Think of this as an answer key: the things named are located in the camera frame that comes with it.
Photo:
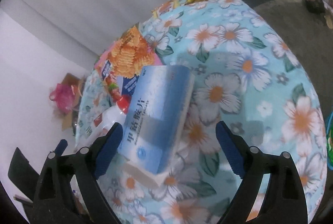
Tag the floral blue tablecloth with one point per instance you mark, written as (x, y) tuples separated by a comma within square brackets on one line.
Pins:
[(245, 75)]

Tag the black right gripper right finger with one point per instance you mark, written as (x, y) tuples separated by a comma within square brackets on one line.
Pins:
[(284, 201)]

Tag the orange yellow snack packet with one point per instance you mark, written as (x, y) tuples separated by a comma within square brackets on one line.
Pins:
[(166, 7)]

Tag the pink plastic bag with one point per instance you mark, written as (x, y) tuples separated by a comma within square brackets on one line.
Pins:
[(64, 96)]

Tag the blue white medicine box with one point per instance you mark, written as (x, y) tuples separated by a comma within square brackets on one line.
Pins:
[(155, 121)]

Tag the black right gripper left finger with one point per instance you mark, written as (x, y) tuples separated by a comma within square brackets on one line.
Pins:
[(54, 199)]

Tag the white bottle red cap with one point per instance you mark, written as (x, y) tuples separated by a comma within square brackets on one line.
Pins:
[(104, 122)]

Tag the orange pink chip bag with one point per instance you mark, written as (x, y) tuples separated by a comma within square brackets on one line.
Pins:
[(120, 66)]

